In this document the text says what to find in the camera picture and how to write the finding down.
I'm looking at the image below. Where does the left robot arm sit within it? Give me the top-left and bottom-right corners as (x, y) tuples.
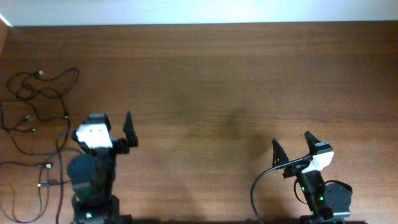
(67, 112), (139, 224)

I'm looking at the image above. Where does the right camera cable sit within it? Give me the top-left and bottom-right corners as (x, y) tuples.
(249, 155), (313, 224)

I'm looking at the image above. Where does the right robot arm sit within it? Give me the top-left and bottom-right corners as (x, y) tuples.
(272, 131), (353, 224)

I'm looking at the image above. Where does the black thin split cable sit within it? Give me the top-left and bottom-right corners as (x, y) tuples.
(0, 67), (80, 156)

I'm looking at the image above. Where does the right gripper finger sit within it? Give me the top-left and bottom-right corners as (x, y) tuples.
(272, 138), (290, 168)
(304, 131), (318, 154)

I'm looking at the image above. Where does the camera cable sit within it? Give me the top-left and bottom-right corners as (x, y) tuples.
(249, 155), (313, 224)
(54, 127), (81, 224)

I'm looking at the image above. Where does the left camera cable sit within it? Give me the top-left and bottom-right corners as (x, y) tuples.
(54, 127), (81, 224)

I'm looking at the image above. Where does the black USB cable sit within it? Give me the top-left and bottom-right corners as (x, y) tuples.
(0, 146), (72, 224)

